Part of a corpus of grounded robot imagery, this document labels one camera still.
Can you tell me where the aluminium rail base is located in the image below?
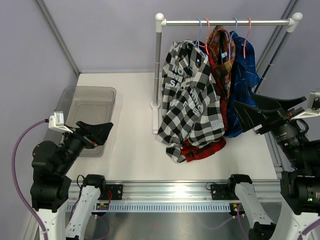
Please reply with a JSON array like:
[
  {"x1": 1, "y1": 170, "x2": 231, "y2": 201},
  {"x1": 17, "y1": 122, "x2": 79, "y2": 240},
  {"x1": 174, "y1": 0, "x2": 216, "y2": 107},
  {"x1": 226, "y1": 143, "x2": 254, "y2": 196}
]
[{"x1": 67, "y1": 181, "x2": 283, "y2": 201}]

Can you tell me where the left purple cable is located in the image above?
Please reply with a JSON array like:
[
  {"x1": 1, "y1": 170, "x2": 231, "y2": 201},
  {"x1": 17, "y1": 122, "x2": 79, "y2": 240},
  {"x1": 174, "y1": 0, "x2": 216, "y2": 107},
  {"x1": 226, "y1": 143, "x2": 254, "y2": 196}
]
[{"x1": 11, "y1": 119, "x2": 50, "y2": 240}]

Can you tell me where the purple cable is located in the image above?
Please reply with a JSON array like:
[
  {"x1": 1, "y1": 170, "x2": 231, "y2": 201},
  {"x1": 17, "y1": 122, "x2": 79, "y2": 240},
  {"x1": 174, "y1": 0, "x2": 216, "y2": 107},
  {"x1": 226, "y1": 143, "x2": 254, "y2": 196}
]
[
  {"x1": 299, "y1": 219, "x2": 320, "y2": 240},
  {"x1": 11, "y1": 119, "x2": 50, "y2": 240}
]

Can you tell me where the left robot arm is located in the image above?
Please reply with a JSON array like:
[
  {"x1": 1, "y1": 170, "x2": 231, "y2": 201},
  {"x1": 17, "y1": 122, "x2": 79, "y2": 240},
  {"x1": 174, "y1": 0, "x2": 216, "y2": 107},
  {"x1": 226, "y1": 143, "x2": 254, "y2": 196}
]
[{"x1": 30, "y1": 121, "x2": 114, "y2": 240}]

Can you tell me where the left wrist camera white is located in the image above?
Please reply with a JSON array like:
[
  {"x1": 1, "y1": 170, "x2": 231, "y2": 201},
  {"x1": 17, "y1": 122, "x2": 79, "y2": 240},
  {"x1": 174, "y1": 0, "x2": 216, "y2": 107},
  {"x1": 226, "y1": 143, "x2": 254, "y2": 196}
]
[{"x1": 48, "y1": 111, "x2": 73, "y2": 134}]

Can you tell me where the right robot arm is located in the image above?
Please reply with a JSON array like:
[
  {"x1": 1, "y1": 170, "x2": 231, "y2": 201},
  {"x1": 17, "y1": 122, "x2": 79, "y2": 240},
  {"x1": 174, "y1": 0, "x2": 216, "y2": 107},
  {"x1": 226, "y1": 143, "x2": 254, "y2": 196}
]
[{"x1": 226, "y1": 94, "x2": 320, "y2": 240}]

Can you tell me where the light blue wire hanger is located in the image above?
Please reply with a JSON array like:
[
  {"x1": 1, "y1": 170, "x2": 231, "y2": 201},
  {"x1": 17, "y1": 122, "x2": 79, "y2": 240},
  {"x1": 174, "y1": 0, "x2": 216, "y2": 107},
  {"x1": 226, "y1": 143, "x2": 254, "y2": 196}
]
[{"x1": 186, "y1": 18, "x2": 207, "y2": 59}]

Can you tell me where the blue shirt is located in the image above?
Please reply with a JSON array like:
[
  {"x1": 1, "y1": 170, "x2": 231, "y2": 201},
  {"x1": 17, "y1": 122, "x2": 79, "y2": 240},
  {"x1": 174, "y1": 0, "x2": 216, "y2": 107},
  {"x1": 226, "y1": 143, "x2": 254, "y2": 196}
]
[{"x1": 224, "y1": 31, "x2": 261, "y2": 138}]

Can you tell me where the black white plaid shirt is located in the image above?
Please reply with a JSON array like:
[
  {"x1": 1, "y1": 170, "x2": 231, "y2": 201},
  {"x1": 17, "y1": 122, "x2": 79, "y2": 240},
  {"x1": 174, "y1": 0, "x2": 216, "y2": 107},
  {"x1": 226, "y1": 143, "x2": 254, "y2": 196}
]
[{"x1": 157, "y1": 40, "x2": 225, "y2": 164}]

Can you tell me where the clear plastic bin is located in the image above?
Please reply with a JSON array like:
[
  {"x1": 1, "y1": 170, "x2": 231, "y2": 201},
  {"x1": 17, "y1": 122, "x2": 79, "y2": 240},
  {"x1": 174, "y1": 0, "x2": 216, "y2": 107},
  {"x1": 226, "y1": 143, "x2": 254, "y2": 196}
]
[{"x1": 43, "y1": 86, "x2": 117, "y2": 158}]

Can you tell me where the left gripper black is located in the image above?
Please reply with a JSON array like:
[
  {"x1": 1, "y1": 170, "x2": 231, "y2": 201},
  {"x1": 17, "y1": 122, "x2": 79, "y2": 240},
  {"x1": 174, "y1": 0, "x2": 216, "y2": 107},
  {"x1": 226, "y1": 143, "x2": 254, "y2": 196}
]
[{"x1": 57, "y1": 120, "x2": 113, "y2": 174}]

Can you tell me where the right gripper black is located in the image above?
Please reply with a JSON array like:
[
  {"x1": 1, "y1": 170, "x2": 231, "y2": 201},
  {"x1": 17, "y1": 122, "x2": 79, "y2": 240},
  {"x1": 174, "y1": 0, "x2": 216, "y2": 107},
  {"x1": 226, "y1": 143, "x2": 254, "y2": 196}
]
[{"x1": 233, "y1": 93, "x2": 310, "y2": 170}]

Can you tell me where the pink hanger right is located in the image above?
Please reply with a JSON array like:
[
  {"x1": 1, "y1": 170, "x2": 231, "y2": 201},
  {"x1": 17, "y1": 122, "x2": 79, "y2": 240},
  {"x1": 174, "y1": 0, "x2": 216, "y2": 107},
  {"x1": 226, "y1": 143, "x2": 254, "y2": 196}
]
[{"x1": 242, "y1": 17, "x2": 252, "y2": 59}]

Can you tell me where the red black plaid shirt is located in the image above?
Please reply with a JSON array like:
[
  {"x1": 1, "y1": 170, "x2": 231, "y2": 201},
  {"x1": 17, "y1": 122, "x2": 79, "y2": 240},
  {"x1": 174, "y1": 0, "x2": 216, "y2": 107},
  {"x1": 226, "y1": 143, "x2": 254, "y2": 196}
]
[{"x1": 168, "y1": 41, "x2": 225, "y2": 163}]

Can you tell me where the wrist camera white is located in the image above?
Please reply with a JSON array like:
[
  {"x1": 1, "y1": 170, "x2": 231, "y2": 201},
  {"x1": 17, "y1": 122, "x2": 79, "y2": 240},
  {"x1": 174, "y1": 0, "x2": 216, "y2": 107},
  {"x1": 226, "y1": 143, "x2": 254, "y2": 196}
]
[
  {"x1": 48, "y1": 111, "x2": 73, "y2": 134},
  {"x1": 292, "y1": 90, "x2": 320, "y2": 120}
]

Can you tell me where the blue hanger right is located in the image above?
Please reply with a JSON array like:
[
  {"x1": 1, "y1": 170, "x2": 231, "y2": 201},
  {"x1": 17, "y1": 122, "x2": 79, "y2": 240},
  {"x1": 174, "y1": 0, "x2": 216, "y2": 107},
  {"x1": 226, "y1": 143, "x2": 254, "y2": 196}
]
[{"x1": 218, "y1": 17, "x2": 238, "y2": 64}]

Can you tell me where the pink hanger left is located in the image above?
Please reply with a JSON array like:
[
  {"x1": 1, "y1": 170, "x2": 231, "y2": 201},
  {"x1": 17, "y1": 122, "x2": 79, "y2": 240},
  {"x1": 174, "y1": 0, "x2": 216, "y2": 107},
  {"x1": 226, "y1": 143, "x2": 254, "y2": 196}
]
[{"x1": 204, "y1": 18, "x2": 211, "y2": 55}]

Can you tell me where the clothes rack metal white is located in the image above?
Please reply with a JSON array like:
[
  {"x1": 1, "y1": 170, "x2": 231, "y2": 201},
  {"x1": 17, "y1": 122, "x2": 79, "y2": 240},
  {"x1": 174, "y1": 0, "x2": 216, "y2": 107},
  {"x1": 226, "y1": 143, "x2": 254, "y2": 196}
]
[{"x1": 150, "y1": 12, "x2": 303, "y2": 135}]

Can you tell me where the brown plaid shirt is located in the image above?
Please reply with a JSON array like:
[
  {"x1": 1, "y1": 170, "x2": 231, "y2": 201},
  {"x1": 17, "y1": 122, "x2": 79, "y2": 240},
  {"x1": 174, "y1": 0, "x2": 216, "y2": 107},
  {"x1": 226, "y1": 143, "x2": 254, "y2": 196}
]
[{"x1": 206, "y1": 25, "x2": 236, "y2": 79}]

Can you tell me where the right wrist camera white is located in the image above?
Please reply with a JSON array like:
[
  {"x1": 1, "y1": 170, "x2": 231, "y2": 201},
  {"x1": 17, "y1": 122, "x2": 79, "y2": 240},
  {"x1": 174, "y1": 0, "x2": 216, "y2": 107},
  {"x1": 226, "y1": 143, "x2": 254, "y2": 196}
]
[{"x1": 292, "y1": 90, "x2": 320, "y2": 120}]

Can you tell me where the white slotted cable duct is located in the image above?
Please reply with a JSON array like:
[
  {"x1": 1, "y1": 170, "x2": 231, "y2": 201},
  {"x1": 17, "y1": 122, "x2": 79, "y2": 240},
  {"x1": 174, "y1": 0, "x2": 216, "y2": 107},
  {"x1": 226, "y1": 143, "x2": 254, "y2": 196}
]
[{"x1": 91, "y1": 202, "x2": 238, "y2": 213}]

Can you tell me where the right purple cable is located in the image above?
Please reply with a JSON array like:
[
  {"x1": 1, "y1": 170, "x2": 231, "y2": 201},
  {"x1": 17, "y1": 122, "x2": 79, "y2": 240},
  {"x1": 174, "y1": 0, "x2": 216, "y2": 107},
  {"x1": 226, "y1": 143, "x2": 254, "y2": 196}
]
[{"x1": 299, "y1": 219, "x2": 320, "y2": 240}]

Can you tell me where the pink hanger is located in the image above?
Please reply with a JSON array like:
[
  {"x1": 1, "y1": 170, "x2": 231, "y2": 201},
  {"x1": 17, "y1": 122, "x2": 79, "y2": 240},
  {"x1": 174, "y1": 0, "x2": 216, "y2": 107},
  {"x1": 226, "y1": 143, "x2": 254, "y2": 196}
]
[
  {"x1": 204, "y1": 18, "x2": 211, "y2": 55},
  {"x1": 242, "y1": 17, "x2": 252, "y2": 59}
]

